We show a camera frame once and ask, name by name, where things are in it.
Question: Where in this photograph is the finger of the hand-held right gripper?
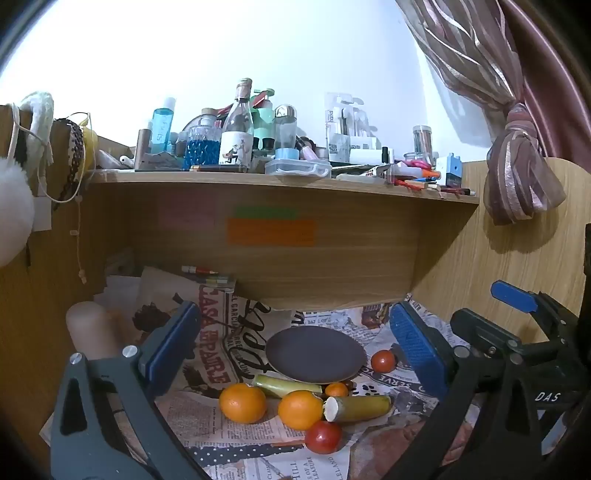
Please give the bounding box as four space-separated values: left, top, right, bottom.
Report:
450 308 527 357
490 279 583 340

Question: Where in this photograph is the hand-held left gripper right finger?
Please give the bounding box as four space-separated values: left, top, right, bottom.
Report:
389 301 542 480

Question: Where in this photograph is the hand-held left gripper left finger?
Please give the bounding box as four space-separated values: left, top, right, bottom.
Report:
50 301 205 480

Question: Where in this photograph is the small red tomato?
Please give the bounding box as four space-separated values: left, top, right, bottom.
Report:
370 350 397 374

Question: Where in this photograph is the green sugarcane piece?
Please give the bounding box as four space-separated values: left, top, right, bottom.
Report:
323 394 393 424
252 374 324 399

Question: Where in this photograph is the large orange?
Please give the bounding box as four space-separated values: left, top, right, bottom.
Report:
219 383 267 424
278 390 325 432

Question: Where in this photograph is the dark brown round plate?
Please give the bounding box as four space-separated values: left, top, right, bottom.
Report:
265 327 367 385

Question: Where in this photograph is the large red tomato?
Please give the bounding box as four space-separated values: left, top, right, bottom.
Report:
305 420 343 455

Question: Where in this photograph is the newspaper print tablecloth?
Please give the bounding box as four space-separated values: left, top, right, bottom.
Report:
39 265 509 480

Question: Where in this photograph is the cream white bottle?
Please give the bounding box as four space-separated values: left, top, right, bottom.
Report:
65 300 122 360

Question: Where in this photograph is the wooden shelf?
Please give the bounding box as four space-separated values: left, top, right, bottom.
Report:
83 168 481 311

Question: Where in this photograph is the pink sticky note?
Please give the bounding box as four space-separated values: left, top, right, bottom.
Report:
157 191 217 228

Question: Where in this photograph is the blue and white box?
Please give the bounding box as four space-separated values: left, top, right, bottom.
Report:
436 154 464 188

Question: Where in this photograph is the orange sticky note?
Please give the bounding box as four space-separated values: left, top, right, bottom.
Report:
227 218 317 247

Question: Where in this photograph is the pink striped curtain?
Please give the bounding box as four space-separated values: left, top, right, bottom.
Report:
396 0 591 227

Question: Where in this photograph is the green sticky note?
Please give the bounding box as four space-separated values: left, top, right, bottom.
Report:
235 205 299 220

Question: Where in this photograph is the clear cylinder jar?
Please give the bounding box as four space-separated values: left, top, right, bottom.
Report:
412 124 434 167

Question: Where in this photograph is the blue glass perfume bottle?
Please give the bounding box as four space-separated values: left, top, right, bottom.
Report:
185 115 223 171

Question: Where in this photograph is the brown cardboard tube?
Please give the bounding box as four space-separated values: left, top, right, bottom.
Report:
134 128 151 169

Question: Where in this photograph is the white fluffy pompom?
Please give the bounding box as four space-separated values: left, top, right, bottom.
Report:
0 157 36 267

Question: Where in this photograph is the blue liquid bottle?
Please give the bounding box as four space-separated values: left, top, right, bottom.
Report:
151 97 177 154

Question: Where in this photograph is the glass bottle with white label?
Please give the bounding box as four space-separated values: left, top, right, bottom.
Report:
219 78 255 167

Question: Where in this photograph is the clear plastic box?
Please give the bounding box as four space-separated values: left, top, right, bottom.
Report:
264 158 332 179

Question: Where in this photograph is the leopard print headband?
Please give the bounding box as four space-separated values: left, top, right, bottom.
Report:
52 117 89 186

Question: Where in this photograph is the white brush packaging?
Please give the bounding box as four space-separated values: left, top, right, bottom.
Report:
324 92 371 163

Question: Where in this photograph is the mint green bottle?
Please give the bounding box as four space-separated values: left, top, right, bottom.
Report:
252 88 276 153

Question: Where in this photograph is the clear bottle with silver cap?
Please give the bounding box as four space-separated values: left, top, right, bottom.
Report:
274 104 298 160

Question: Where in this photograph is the white fluffy headband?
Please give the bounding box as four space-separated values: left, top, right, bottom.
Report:
8 91 56 168

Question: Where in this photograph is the white beaded cord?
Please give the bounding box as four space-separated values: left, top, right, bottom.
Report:
68 175 89 283

